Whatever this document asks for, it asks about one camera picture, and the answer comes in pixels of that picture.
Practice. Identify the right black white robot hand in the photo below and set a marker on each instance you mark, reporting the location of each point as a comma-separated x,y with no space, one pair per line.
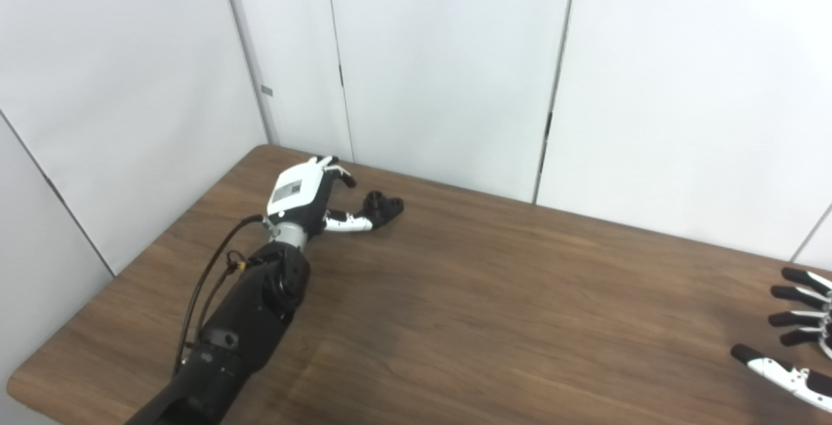
790,376

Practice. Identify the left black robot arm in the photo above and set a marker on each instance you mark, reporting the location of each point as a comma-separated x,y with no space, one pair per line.
253,308

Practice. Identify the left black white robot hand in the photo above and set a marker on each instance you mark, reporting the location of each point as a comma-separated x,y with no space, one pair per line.
296,191

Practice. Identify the black plastic holder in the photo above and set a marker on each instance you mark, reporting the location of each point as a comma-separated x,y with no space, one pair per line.
387,207

